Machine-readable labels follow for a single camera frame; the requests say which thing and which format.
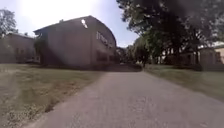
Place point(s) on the small green tree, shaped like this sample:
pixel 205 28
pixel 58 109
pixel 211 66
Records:
pixel 141 50

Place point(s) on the large grey gabled building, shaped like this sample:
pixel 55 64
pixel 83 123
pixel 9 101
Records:
pixel 75 43

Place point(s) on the grey asphalt path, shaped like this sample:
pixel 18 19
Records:
pixel 133 103

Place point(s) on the large dark tree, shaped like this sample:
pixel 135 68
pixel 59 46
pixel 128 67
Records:
pixel 173 23

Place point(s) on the green grass verge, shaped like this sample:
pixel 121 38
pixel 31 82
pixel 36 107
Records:
pixel 193 78

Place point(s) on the dry grass field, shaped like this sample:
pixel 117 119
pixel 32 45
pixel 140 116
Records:
pixel 30 90

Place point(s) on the pale low building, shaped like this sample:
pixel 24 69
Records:
pixel 208 56

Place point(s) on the low grey building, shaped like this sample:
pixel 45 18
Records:
pixel 16 48

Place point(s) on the tree beside low building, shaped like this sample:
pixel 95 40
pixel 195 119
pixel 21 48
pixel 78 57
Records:
pixel 6 21

